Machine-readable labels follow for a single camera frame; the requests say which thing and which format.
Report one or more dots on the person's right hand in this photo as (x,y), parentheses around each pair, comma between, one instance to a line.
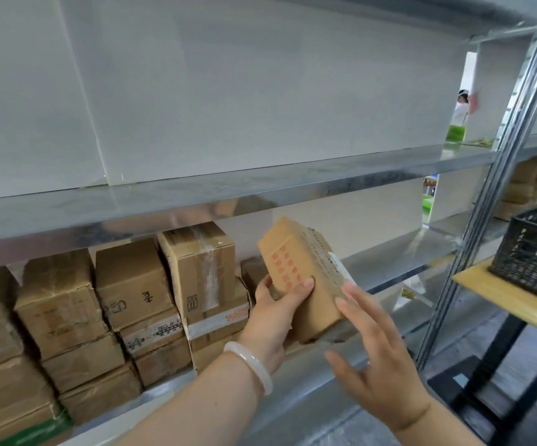
(384,376)

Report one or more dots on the black plastic crate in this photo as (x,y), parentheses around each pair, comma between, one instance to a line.
(533,260)

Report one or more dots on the green packet pile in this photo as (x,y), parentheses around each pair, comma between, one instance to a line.
(456,133)

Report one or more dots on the yellow paper tag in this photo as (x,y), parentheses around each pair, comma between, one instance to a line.
(409,293)

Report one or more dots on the person's left forearm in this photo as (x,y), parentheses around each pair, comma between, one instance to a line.
(194,408)

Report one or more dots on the metal shelving rack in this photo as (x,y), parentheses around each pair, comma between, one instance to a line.
(203,195)

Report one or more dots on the stack of cardboard boxes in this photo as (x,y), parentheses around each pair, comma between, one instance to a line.
(59,315)
(528,181)

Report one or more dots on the pink sticky note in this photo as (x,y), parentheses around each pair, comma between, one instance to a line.
(474,102)

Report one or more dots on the yellow wooden table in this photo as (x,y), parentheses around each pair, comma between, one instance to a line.
(505,292)

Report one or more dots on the person's left hand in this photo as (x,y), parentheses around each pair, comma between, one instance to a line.
(268,325)

